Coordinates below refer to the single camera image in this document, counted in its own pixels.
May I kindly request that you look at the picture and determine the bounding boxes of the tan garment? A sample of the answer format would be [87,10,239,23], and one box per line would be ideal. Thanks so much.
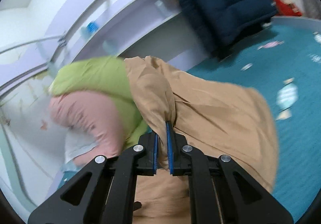
[125,56,278,223]

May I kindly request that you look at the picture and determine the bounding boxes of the white pillow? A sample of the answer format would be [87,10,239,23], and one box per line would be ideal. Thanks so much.
[65,129,97,164]

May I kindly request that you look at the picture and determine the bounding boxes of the pink and green quilt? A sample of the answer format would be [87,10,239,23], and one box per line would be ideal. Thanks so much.
[48,56,148,168]

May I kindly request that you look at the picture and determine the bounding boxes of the teal quilted bedspread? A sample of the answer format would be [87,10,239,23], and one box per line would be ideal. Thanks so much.
[189,17,320,223]

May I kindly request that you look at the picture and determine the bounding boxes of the blue cup on shelf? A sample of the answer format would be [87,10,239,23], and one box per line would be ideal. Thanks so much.
[86,21,99,34]

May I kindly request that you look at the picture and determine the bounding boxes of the red cartoon bag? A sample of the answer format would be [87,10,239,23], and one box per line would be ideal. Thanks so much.
[274,0,303,17]

